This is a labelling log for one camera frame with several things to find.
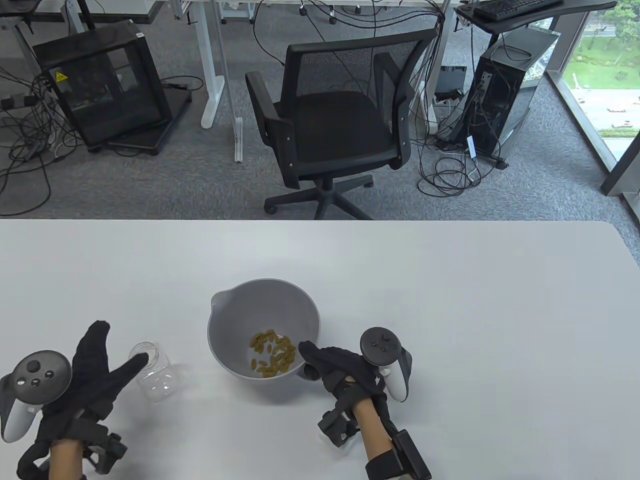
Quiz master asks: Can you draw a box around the person's left hand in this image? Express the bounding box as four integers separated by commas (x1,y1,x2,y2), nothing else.
37,320,150,441

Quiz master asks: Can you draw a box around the person's right hand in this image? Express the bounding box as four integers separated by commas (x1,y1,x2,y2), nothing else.
298,341,391,401

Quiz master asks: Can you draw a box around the clear plastic jar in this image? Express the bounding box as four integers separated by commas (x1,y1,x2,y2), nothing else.
128,341,177,404

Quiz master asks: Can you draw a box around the pile of golden raisins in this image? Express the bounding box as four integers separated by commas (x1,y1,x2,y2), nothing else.
249,329,297,378

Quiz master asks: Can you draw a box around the grey salad bowl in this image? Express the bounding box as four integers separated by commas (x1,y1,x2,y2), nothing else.
207,278,321,393

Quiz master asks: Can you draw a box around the person's right forearm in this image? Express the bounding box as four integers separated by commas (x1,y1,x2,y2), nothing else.
350,397,401,463

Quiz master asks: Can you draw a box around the grey white handheld controller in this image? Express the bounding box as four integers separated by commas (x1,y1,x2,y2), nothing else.
0,350,73,443
360,327,414,402

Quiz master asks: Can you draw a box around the black mesh office chair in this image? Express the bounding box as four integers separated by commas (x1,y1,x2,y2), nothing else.
245,27,440,221

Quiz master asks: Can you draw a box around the grey power strip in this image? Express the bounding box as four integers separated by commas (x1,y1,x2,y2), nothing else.
0,94,38,112

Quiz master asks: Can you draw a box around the white desk leg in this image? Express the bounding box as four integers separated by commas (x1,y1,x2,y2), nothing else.
192,0,244,163
425,10,458,135

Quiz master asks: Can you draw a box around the small black box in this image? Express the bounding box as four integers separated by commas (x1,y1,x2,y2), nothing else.
434,66,468,101

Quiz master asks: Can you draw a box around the black computer tower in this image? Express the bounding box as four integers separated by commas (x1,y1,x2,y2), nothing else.
435,25,561,168

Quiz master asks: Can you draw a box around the black keyboard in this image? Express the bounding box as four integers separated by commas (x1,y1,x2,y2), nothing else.
473,0,566,22

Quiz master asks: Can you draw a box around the black curved desk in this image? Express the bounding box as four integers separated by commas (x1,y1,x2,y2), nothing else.
455,0,618,36

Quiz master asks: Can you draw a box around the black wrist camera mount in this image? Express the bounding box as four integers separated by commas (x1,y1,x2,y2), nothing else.
318,385,361,447
75,420,128,475

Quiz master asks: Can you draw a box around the black forearm strap box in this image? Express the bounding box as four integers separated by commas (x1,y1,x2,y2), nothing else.
365,429,432,480

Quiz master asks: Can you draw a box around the coil of black cables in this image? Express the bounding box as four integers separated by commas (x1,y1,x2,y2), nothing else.
417,135,501,197

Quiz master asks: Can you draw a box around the tangle of black floor cables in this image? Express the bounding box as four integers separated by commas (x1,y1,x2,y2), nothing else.
0,65,86,218

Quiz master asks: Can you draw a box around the black glass-door enclosure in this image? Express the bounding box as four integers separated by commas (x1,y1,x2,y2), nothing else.
32,20,193,156

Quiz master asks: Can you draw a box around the dark window frame post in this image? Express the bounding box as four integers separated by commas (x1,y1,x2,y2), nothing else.
600,145,640,197

